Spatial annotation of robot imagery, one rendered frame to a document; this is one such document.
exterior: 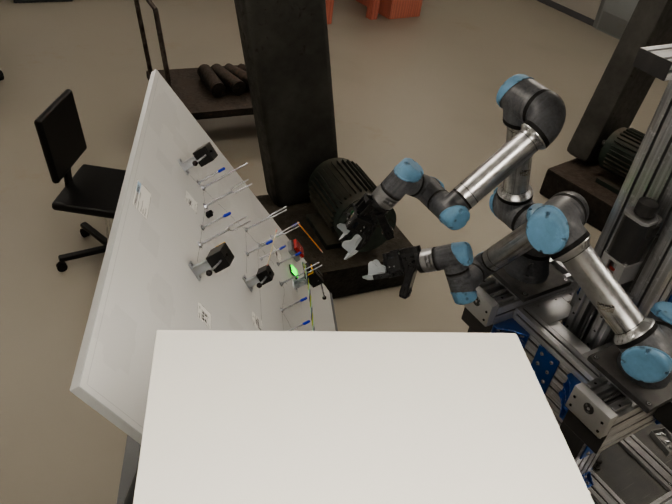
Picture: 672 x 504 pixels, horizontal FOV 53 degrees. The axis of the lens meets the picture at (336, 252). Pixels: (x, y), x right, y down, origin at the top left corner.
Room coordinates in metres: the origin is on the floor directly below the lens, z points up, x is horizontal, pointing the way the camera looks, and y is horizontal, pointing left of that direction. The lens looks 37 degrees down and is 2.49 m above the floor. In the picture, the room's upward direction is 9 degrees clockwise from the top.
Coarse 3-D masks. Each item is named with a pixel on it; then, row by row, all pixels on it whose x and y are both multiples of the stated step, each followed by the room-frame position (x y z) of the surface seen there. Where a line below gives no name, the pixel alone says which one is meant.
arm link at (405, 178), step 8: (408, 160) 1.69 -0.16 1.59; (400, 168) 1.67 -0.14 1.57; (408, 168) 1.66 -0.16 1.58; (416, 168) 1.67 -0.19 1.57; (392, 176) 1.67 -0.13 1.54; (400, 176) 1.65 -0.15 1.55; (408, 176) 1.65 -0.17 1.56; (416, 176) 1.65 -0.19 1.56; (384, 184) 1.67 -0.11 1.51; (392, 184) 1.65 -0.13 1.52; (400, 184) 1.65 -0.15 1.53; (408, 184) 1.65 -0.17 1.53; (416, 184) 1.67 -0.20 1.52; (392, 192) 1.65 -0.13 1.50; (400, 192) 1.65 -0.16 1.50; (408, 192) 1.66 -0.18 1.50; (416, 192) 1.67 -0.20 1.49
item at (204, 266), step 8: (216, 248) 1.19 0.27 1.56; (224, 248) 1.18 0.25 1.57; (208, 256) 1.15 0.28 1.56; (216, 256) 1.15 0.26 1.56; (224, 256) 1.16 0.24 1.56; (232, 256) 1.19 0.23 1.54; (192, 264) 1.17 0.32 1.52; (200, 264) 1.16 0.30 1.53; (208, 264) 1.16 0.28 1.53; (216, 264) 1.13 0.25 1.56; (224, 264) 1.15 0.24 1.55; (200, 272) 1.16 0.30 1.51; (208, 272) 1.10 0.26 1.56; (216, 272) 1.14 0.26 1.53
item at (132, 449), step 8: (128, 440) 1.05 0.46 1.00; (128, 448) 1.03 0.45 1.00; (136, 448) 1.03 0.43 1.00; (128, 456) 1.00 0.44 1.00; (136, 456) 1.01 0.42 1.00; (128, 464) 0.98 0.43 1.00; (136, 464) 0.98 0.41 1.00; (128, 472) 0.96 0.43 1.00; (120, 480) 0.93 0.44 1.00; (128, 480) 0.94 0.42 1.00; (120, 488) 0.91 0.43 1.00; (128, 488) 0.92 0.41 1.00; (120, 496) 0.89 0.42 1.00
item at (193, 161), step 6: (210, 144) 1.53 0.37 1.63; (198, 150) 1.49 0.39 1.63; (204, 150) 1.49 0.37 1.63; (210, 150) 1.51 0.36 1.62; (198, 156) 1.48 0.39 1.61; (204, 156) 1.47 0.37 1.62; (210, 156) 1.48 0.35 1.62; (216, 156) 1.52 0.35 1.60; (180, 162) 1.50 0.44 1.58; (186, 162) 1.49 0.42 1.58; (192, 162) 1.43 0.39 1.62; (198, 162) 1.48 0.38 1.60; (204, 162) 1.48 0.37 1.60; (186, 168) 1.49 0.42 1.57; (186, 174) 1.48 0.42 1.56
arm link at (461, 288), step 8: (472, 264) 1.70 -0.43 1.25; (464, 272) 1.62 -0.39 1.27; (472, 272) 1.66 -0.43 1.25; (480, 272) 1.68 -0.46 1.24; (448, 280) 1.62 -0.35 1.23; (456, 280) 1.61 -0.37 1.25; (464, 280) 1.61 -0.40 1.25; (472, 280) 1.63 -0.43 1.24; (480, 280) 1.66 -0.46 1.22; (456, 288) 1.60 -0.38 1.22; (464, 288) 1.60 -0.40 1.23; (472, 288) 1.61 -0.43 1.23; (456, 296) 1.60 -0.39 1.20; (464, 296) 1.59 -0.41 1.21; (472, 296) 1.60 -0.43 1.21; (464, 304) 1.59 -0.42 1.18
